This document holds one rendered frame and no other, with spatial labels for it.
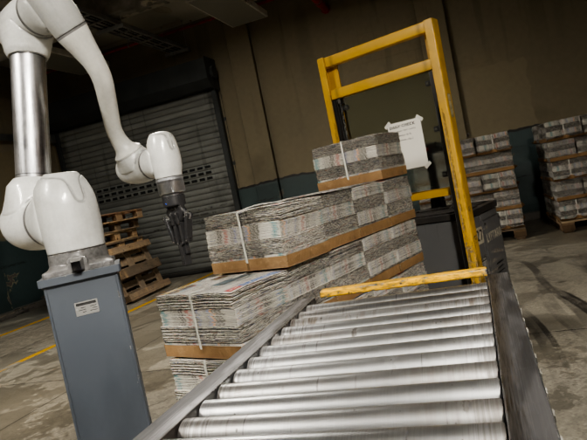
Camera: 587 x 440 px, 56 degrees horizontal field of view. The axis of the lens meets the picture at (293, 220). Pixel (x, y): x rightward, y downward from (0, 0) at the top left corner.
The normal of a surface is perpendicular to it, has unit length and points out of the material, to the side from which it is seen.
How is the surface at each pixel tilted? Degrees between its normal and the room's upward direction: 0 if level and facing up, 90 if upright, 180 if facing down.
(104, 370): 90
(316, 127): 90
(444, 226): 90
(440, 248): 90
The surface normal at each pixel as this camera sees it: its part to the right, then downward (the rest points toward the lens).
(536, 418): -0.20, -0.98
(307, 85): -0.30, 0.11
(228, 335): -0.58, 0.16
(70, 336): 0.29, -0.01
